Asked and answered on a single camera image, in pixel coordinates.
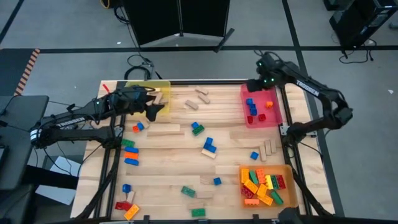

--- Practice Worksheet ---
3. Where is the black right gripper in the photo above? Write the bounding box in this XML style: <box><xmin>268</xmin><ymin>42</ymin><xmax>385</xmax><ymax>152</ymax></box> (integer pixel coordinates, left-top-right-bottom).
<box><xmin>247</xmin><ymin>52</ymin><xmax>284</xmax><ymax>93</ymax></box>

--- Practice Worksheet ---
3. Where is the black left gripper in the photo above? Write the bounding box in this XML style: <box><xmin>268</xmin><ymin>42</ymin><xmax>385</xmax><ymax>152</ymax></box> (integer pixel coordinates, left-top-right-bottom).
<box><xmin>108</xmin><ymin>85</ymin><xmax>165</xmax><ymax>122</ymax></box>

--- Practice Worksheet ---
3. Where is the yellow translucent plastic bin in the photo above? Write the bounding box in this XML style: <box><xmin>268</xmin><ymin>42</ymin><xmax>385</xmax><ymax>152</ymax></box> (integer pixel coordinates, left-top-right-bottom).
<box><xmin>123</xmin><ymin>80</ymin><xmax>172</xmax><ymax>116</ymax></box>

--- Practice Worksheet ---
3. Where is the pink translucent plastic bin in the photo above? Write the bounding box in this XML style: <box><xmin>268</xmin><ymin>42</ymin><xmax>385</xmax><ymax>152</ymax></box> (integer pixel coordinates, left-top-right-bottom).
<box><xmin>241</xmin><ymin>82</ymin><xmax>284</xmax><ymax>129</ymax></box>

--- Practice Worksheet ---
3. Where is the black folding screen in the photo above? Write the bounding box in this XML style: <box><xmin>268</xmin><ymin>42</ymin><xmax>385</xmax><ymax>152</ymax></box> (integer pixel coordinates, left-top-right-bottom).
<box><xmin>123</xmin><ymin>0</ymin><xmax>236</xmax><ymax>53</ymax></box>

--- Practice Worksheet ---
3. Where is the white floor board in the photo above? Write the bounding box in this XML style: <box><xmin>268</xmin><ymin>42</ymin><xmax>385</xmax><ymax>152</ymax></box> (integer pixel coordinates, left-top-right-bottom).
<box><xmin>35</xmin><ymin>155</ymin><xmax>79</xmax><ymax>206</ymax></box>

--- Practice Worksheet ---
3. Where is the orange translucent plastic bin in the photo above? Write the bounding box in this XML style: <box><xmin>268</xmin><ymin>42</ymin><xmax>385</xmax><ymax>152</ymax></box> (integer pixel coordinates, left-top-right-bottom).
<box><xmin>238</xmin><ymin>164</ymin><xmax>299</xmax><ymax>209</ymax></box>

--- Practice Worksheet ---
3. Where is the black equipment rack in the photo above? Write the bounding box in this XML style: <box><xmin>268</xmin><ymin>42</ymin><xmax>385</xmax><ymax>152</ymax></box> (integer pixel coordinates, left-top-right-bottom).
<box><xmin>323</xmin><ymin>0</ymin><xmax>398</xmax><ymax>49</ymax></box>

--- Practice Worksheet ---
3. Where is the black side desk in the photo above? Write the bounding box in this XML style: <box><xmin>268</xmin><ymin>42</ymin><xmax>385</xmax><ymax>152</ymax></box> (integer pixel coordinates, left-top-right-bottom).
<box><xmin>0</xmin><ymin>95</ymin><xmax>50</xmax><ymax>191</ymax></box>

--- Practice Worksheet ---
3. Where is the black mat with striped edge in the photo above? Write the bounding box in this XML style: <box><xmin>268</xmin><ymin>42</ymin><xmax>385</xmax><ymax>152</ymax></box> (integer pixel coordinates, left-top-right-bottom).
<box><xmin>0</xmin><ymin>48</ymin><xmax>40</xmax><ymax>96</ymax></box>

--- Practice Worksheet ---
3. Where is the black coiled floor cable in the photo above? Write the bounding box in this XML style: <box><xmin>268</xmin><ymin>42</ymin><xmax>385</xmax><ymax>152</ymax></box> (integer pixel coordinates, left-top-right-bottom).
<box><xmin>124</xmin><ymin>54</ymin><xmax>155</xmax><ymax>81</ymax></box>

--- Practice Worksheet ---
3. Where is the black floor power cable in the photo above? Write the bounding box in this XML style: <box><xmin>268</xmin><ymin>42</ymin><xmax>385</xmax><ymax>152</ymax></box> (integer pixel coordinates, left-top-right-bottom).
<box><xmin>338</xmin><ymin>37</ymin><xmax>377</xmax><ymax>65</ymax></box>

